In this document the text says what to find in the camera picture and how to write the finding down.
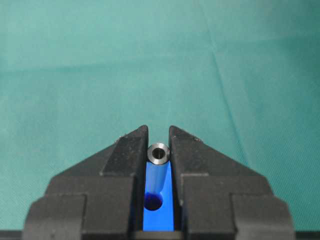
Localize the green cloth mat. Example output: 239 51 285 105
0 0 320 231

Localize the blue plastic gear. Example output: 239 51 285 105
142 163 174 232

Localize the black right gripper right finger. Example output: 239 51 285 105
169 126 295 240

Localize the silver metal shaft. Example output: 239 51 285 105
145 142 170 195

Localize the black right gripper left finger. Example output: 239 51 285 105
22 125 149 240

